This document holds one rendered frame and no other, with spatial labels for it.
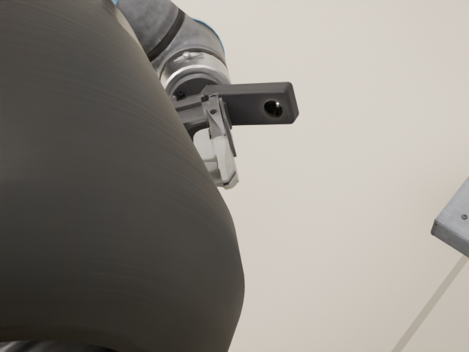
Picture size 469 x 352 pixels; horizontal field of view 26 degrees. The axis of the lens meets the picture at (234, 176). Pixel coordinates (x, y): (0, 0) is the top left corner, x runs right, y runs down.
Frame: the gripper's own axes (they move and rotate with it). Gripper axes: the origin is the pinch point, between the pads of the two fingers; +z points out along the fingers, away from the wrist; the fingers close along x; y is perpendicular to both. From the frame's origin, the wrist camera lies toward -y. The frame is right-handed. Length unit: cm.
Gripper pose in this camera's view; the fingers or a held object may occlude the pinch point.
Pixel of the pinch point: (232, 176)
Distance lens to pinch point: 107.5
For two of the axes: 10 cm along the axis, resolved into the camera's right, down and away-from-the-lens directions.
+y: -9.7, 2.5, 0.2
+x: -2.3, -8.3, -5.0
